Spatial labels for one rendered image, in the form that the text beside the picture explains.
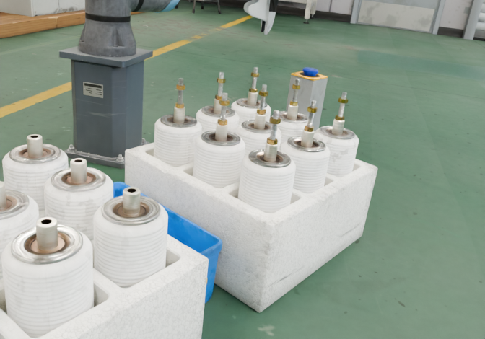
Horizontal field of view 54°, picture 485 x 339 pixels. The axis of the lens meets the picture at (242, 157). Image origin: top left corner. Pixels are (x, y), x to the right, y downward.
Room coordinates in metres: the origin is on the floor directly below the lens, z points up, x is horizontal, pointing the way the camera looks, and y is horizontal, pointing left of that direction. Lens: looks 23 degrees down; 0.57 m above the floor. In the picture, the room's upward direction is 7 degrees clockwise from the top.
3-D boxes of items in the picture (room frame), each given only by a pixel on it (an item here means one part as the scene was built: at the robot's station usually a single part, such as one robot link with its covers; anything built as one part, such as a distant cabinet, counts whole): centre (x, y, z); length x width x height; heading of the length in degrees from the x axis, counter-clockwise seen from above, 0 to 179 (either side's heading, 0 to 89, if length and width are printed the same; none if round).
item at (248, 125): (0.94, -0.03, 0.25); 0.08 x 0.08 x 0.01
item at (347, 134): (0.96, -0.19, 0.25); 0.08 x 0.08 x 0.01
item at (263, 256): (0.94, -0.03, 0.09); 0.39 x 0.39 x 0.18; 52
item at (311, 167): (0.87, -0.12, 0.16); 0.10 x 0.10 x 0.18
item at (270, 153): (0.77, -0.05, 0.26); 0.02 x 0.02 x 0.03
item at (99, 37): (1.29, 0.40, 0.35); 0.15 x 0.15 x 0.10
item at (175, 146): (0.92, 0.14, 0.16); 0.10 x 0.10 x 0.18
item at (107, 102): (1.29, 0.40, 0.15); 0.19 x 0.19 x 0.30; 79
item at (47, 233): (0.45, 0.21, 0.26); 0.02 x 0.02 x 0.03
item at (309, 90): (1.21, -0.15, 0.16); 0.07 x 0.07 x 0.31; 52
